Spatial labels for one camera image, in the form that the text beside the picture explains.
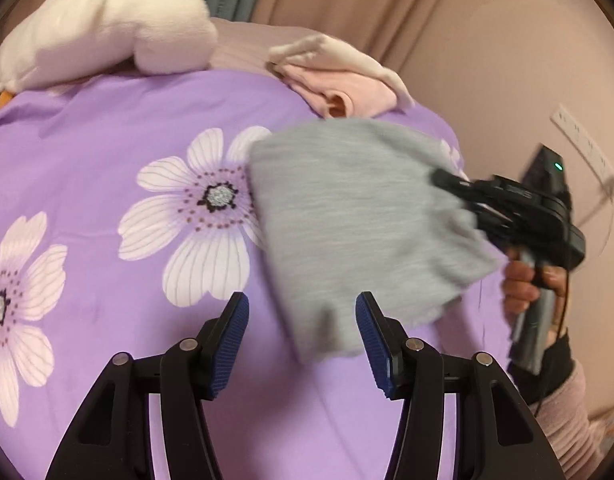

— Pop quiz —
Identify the grey sweatshirt with white hem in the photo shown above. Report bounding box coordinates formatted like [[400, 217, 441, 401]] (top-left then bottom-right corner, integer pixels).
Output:
[[249, 119, 498, 363]]

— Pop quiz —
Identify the pink sleeve right forearm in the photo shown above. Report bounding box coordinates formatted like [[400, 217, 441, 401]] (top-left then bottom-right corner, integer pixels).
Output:
[[508, 335, 605, 479]]

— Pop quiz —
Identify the person's right hand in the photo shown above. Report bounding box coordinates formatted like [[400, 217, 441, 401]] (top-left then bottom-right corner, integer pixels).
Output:
[[501, 252, 569, 348]]

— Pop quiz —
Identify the purple floral bed sheet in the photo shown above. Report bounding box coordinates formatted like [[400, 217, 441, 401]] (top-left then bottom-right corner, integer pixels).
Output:
[[0, 66, 518, 480]]

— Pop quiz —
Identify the folded pink garment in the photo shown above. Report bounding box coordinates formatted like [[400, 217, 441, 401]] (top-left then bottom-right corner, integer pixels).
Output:
[[268, 34, 415, 118]]

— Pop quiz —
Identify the white plush pillow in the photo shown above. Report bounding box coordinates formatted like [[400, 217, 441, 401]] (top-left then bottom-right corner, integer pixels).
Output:
[[0, 0, 218, 94]]

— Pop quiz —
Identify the white power cable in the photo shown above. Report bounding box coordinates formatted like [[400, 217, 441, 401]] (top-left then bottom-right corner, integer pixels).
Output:
[[576, 179, 614, 266]]

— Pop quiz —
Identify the white wall power strip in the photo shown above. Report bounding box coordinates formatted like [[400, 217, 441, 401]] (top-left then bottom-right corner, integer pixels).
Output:
[[550, 104, 614, 197]]

